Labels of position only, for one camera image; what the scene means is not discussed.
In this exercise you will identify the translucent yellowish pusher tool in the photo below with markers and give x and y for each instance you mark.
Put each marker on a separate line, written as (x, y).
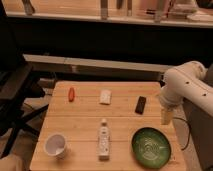
(166, 115)

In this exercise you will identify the black eraser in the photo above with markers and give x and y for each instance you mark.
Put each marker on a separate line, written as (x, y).
(140, 105)

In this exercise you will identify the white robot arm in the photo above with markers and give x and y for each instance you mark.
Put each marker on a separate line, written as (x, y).
(185, 81)

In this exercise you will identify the green bowl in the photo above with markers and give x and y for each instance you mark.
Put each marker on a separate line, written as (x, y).
(151, 148)

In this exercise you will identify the white rectangular block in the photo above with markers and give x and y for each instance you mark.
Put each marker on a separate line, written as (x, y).
(105, 97)

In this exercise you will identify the orange carrot toy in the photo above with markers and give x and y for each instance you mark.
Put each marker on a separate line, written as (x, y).
(71, 94)

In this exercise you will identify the white paper cup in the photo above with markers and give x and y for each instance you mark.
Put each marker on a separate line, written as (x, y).
(55, 146)

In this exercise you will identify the black office chair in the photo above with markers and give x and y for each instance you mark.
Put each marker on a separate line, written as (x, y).
(20, 85)

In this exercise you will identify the wooden bench rail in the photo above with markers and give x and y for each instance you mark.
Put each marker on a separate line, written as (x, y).
(96, 63)

